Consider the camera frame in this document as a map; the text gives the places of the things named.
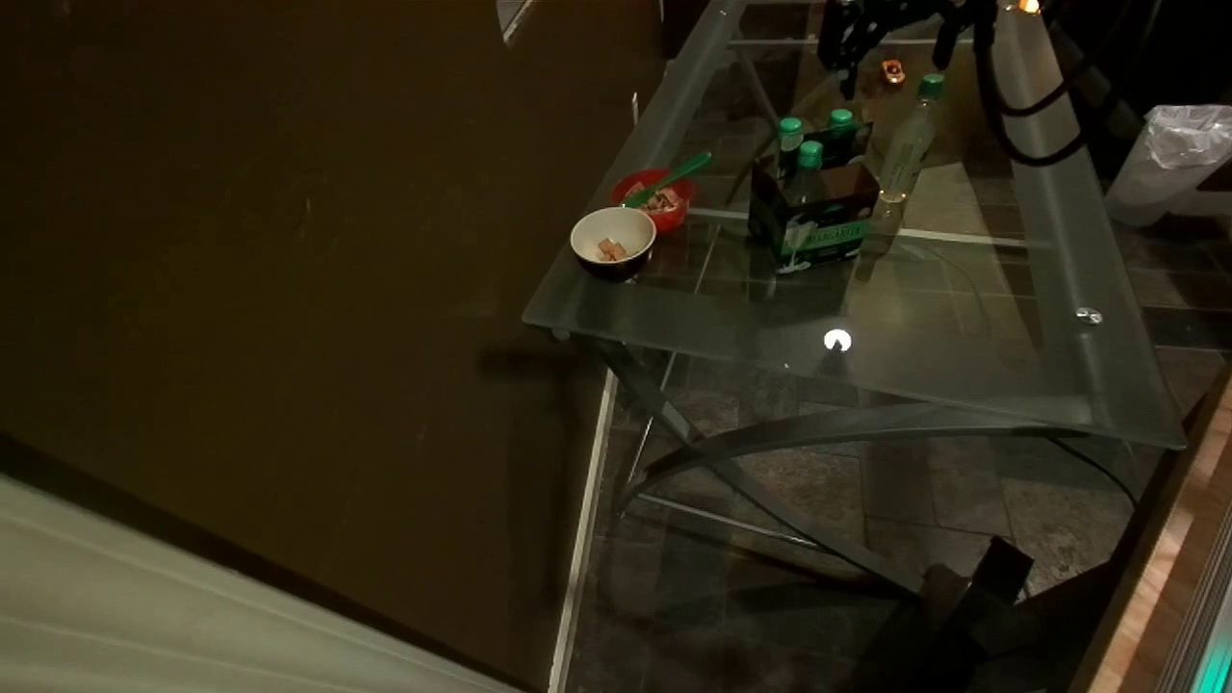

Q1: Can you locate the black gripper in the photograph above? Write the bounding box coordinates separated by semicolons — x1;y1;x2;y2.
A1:
821;0;999;106

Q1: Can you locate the dark bottle with green cap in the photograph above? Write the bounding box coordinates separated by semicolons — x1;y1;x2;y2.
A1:
794;137;831;207
769;112;812;178

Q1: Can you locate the green spoon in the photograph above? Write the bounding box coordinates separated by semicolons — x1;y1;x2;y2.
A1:
626;148;719;214

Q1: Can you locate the red bowl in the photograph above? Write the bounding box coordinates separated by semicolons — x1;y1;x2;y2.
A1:
613;166;701;238

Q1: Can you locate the white plastic bag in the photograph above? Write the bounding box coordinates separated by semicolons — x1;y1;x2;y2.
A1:
1107;99;1232;230

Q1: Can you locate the white bowl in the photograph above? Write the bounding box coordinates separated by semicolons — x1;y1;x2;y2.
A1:
568;203;664;273

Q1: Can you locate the wooden framed glass panel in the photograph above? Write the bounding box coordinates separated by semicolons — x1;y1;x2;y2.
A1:
1072;371;1232;693

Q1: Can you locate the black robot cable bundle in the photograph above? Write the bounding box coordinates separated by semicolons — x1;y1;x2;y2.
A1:
966;0;1120;172

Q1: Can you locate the glass table with metal frame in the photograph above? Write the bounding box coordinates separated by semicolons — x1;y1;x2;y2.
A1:
515;0;1189;693

